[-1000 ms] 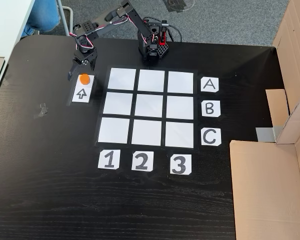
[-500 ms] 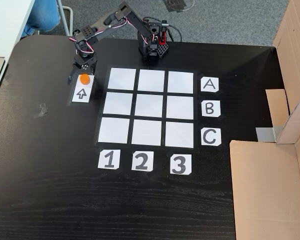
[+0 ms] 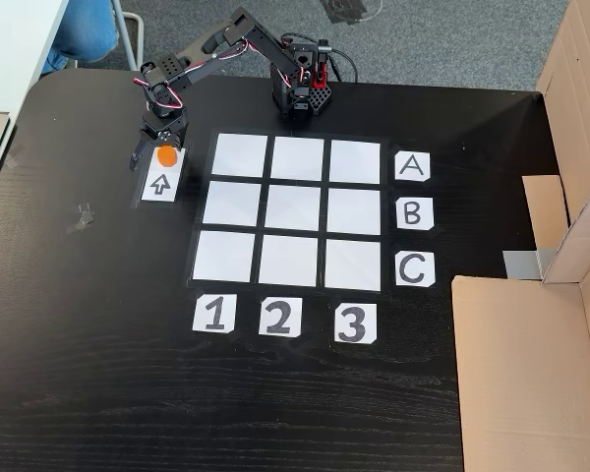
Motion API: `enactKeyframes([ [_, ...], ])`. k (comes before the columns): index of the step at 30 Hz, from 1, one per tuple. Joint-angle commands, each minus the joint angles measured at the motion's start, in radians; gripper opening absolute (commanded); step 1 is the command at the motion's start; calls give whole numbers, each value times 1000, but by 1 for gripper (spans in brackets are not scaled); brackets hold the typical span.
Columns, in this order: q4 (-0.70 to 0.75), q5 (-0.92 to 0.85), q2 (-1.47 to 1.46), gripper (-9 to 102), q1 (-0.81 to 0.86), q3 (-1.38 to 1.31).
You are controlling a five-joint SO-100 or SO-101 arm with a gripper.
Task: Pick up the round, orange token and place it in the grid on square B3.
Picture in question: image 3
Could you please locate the white arrow paper sheet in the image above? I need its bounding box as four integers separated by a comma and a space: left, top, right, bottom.
140, 145, 186, 204

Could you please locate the flat clear tape piece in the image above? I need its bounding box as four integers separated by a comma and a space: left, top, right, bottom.
2, 145, 29, 171

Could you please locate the person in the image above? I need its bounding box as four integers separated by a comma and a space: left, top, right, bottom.
41, 0, 121, 76

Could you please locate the grey metal chair frame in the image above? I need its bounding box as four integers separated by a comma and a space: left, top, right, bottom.
109, 0, 146, 72

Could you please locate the paper sheet number 2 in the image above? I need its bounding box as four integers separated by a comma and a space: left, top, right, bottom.
258, 296, 305, 338

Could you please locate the white nine-square grid sheet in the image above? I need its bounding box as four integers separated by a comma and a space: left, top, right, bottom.
185, 128, 392, 295

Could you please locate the white desk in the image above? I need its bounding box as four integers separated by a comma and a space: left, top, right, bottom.
0, 0, 71, 117

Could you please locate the brown cardboard box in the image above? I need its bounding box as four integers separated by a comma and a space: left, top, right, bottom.
450, 0, 590, 472

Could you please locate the paper sheet letter A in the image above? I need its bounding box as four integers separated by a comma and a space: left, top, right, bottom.
394, 150, 432, 184

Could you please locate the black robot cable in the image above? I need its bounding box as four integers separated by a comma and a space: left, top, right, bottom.
280, 32, 361, 86

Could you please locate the paper sheet number 3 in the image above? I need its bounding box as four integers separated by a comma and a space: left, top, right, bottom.
333, 302, 379, 345

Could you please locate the paper sheet letter C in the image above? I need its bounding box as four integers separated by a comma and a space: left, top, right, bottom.
394, 251, 437, 288

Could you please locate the paper sheet letter B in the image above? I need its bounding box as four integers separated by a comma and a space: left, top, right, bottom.
395, 197, 436, 232

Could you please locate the crumpled clear tape piece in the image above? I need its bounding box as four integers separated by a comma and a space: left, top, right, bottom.
66, 201, 96, 235

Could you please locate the paper sheet number 1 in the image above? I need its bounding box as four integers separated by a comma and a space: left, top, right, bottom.
192, 293, 238, 336

